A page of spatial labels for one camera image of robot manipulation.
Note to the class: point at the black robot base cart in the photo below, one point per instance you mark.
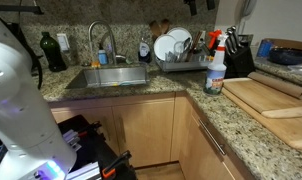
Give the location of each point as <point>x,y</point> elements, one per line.
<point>93,153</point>

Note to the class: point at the black knife block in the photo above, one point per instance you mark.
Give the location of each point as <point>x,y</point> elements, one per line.
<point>239,64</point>

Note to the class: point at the white wall outlet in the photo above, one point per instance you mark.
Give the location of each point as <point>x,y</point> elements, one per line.
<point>63,42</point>

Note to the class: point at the dark green glass bottle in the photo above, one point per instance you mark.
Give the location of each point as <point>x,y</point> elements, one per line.
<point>52,52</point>

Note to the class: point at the large white plate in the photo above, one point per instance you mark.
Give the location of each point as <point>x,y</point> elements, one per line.
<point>164,44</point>

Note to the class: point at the orange black clamp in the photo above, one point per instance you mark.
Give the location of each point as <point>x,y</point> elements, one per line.
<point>109,173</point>

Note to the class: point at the dark blue bowl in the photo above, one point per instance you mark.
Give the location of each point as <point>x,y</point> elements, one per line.
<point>285,56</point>

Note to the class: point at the upper wooden cutting board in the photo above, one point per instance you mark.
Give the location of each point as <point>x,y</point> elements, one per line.
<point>268,101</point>

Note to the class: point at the grey dish drying rack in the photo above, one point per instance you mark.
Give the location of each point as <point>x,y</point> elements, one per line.
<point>197,62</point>

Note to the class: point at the blue soap pump bottle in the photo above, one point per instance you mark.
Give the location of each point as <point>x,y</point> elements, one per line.
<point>102,55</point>

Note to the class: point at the white spray bottle orange trigger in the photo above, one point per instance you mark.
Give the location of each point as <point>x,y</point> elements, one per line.
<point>216,69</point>

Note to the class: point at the silver drawer handle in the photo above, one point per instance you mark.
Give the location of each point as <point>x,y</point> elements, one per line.
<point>218,146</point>

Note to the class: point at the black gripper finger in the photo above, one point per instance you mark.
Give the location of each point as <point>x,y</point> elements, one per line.
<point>192,6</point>
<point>210,4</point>

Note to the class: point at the wooden spoon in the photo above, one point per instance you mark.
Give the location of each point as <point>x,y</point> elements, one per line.
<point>165,26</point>
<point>155,29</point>

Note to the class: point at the orange sponge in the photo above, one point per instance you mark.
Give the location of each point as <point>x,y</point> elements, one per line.
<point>95,64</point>

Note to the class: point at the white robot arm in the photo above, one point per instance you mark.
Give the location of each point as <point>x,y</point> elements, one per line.
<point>36,149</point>

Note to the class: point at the silver kitchen faucet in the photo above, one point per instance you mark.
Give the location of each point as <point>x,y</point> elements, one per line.
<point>108,33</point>

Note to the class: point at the stainless steel sink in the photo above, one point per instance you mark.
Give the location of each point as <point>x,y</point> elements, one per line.
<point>96,78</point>

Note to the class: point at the wooden cutting board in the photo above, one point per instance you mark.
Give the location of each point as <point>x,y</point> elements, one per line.
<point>268,101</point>
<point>288,130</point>

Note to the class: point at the dish soap bottle dark liquid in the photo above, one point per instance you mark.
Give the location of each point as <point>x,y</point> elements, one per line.
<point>144,52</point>

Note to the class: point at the lower wooden cutting board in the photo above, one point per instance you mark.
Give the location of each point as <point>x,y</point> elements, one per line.
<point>288,130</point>

